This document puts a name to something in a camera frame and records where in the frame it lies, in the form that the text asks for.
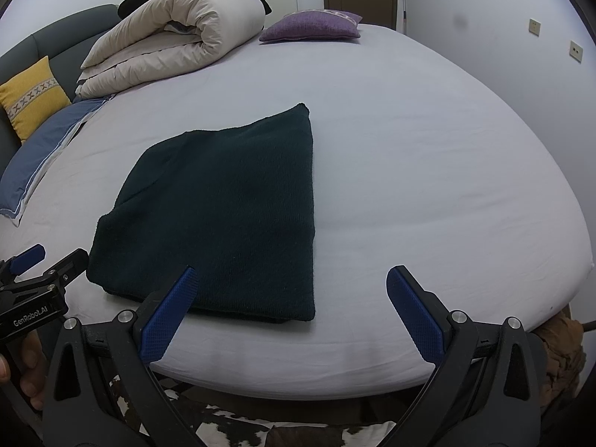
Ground yellow patterned cushion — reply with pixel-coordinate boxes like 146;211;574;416
0;56;72;145

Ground brown crumpled cloth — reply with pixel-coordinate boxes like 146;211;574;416
533;310;587;406

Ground grey upholstered headboard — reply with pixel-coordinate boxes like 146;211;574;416
0;4;121;168

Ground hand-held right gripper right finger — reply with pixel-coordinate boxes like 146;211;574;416
386;264;550;447

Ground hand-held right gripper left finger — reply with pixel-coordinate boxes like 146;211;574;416
35;265;206;447

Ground beige rolled duvet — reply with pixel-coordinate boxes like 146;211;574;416
76;0;266;99

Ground blue pillow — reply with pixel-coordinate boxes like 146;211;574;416
0;97;115;228

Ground purple cushion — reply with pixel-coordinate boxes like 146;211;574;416
259;9;363;42

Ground person's left hand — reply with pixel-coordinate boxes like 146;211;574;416
0;330;50;411

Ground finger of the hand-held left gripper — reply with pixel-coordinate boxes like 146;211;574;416
9;248;89;299
0;243;46;281

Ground bed with white sheet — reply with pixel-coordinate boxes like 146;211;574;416
0;23;594;401

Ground dark green knit sweater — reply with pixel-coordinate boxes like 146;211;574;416
87;102;317;324

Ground cowhide pattern rug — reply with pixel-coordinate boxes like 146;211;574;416
107;375;410;447

